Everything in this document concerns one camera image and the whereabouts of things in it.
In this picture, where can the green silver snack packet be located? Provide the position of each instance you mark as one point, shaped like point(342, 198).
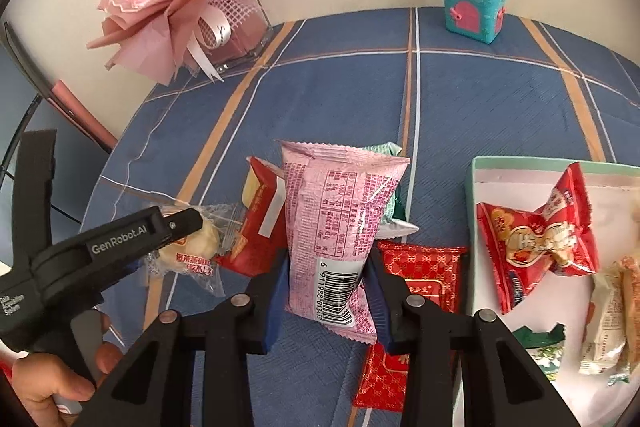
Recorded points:
point(397, 217)

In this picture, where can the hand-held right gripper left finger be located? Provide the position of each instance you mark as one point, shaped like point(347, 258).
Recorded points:
point(274, 307)

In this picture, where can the person's left hand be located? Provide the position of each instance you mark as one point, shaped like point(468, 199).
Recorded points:
point(45, 387)

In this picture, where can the beige orange snack packet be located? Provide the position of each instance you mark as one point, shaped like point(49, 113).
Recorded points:
point(632, 292)

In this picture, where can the red snack bag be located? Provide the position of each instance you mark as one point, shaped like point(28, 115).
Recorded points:
point(530, 242)

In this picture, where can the red patterned flat packet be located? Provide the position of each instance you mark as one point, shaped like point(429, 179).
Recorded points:
point(425, 267)

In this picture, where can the teal toy box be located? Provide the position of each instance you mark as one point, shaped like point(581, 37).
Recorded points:
point(472, 7)

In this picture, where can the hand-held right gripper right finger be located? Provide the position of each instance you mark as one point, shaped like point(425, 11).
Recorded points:
point(382, 312)

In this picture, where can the clear bun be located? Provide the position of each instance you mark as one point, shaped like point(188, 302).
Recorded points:
point(200, 244)

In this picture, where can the red yellow snack packet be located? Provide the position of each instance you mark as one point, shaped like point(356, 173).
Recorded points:
point(255, 227)

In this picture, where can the pink snack packet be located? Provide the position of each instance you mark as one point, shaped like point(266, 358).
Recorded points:
point(335, 207)

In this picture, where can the white green snack packet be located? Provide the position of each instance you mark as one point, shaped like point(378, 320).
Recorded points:
point(547, 352)

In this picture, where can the white tray with green rim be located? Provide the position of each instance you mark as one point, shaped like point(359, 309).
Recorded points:
point(550, 294)

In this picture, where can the pink edged dark panel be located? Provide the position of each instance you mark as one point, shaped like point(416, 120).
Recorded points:
point(80, 112)

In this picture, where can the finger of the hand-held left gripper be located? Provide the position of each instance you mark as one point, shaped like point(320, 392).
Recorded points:
point(182, 227)
point(32, 187)

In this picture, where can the clear acrylic box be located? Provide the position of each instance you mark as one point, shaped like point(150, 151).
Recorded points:
point(245, 37)

